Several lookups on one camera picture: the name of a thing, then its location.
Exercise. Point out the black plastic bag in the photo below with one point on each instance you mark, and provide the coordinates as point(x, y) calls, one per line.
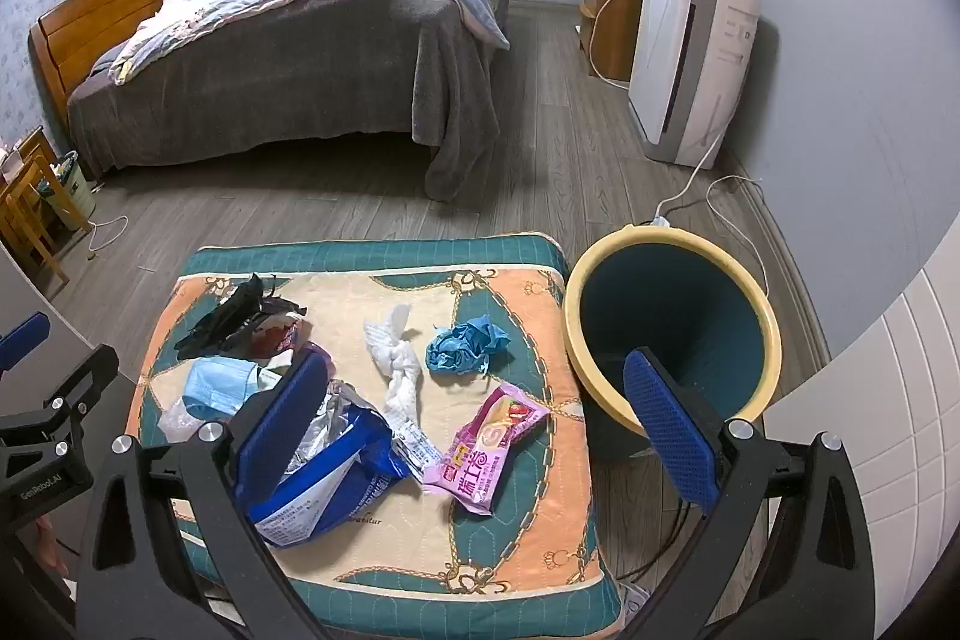
point(225, 317)

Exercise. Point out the white air purifier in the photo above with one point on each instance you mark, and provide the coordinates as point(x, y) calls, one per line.
point(675, 55)

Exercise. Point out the green bin with yellow rim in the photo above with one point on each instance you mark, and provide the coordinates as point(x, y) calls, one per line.
point(675, 302)

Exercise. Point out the clear plastic bag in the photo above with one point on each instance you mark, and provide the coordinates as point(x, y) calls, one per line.
point(180, 419)

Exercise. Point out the blue snack bag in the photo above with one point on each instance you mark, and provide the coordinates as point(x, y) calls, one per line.
point(330, 482)

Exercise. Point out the small pale green bin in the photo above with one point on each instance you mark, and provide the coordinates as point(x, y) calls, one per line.
point(75, 190)

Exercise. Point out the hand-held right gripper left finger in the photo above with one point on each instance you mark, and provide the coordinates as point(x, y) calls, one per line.
point(281, 430)

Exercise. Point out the grey bed blanket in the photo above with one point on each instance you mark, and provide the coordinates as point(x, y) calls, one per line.
point(300, 70)

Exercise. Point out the wooden cabinet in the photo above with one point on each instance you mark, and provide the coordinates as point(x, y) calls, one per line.
point(619, 25)

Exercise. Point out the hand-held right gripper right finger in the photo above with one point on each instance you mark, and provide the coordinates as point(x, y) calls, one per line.
point(671, 437)

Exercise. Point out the white tissue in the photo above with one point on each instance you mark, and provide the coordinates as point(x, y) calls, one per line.
point(401, 370)

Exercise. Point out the patterned green and orange cushion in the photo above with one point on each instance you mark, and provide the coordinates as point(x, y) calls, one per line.
point(487, 535)

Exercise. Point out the pink snack packet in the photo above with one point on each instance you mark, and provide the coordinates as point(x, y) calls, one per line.
point(487, 445)

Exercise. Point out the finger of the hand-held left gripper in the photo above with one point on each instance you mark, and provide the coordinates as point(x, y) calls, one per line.
point(22, 336)
point(75, 381)

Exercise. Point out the wooden bed headboard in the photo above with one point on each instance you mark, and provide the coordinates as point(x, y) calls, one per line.
point(112, 10)

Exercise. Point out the white power strip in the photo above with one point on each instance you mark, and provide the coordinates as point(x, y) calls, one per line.
point(660, 223)

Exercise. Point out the wooden nightstand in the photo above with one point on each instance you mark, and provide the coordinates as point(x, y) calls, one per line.
point(22, 212)

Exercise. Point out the blue face mask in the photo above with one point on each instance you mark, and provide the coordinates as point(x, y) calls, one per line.
point(217, 385)

